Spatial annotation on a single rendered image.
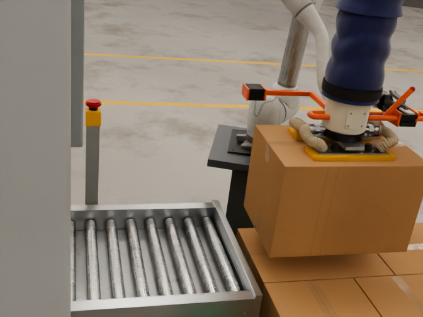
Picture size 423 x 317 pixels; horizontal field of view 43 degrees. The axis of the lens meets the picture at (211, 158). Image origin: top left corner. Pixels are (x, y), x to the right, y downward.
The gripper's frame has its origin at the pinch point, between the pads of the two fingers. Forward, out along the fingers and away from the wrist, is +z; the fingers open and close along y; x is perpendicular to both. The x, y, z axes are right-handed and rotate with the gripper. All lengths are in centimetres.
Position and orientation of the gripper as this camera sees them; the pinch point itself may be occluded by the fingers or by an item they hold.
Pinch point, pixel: (405, 116)
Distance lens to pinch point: 229.8
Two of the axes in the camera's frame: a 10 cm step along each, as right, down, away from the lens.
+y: -1.1, 9.0, 4.2
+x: -9.7, 0.0, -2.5
